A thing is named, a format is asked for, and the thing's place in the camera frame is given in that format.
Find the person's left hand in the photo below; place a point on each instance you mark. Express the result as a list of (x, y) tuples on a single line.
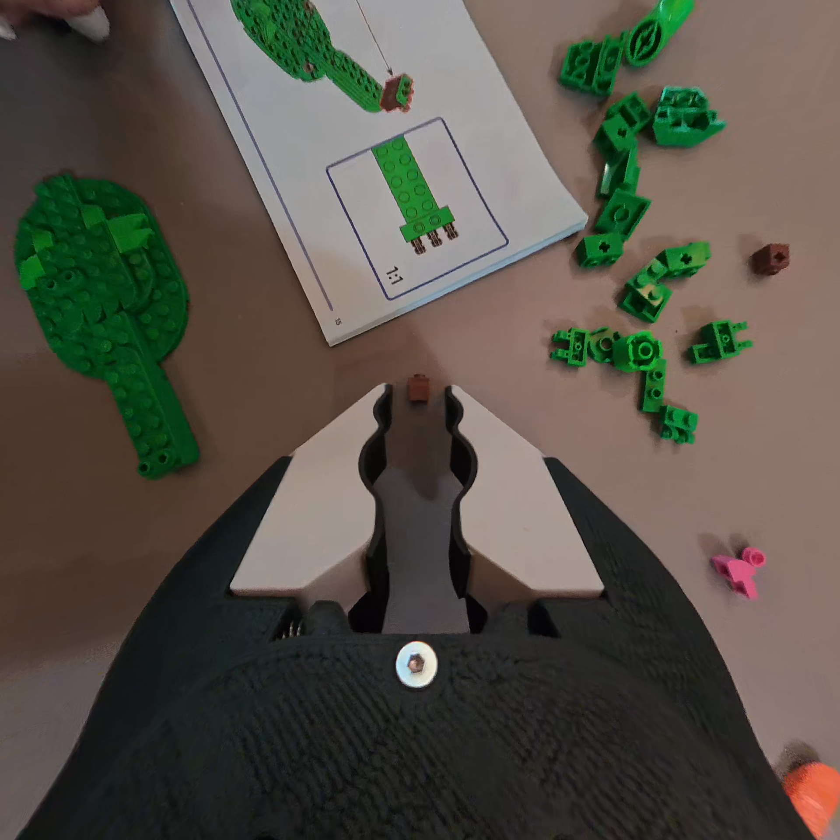
[(59, 5)]

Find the magenta small brick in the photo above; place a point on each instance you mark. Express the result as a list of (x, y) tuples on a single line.
[(738, 571)]

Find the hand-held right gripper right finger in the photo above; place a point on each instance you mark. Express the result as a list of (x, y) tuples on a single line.
[(531, 525)]

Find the grey desk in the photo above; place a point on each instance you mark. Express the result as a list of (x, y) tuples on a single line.
[(164, 558)]

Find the cluster of small green bricks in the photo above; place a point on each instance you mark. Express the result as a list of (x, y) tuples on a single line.
[(630, 197)]

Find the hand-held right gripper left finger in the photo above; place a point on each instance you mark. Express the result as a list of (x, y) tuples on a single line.
[(308, 518)]

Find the small brown brick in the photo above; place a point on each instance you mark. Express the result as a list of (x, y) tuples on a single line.
[(771, 258), (418, 388)]

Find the orange brick separator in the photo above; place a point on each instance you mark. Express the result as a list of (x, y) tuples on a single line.
[(814, 797)]

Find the white instruction booklet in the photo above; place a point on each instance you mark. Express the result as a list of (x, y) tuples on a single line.
[(394, 98)]

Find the green brick leaf build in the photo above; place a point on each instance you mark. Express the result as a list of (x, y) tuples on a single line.
[(98, 295)]

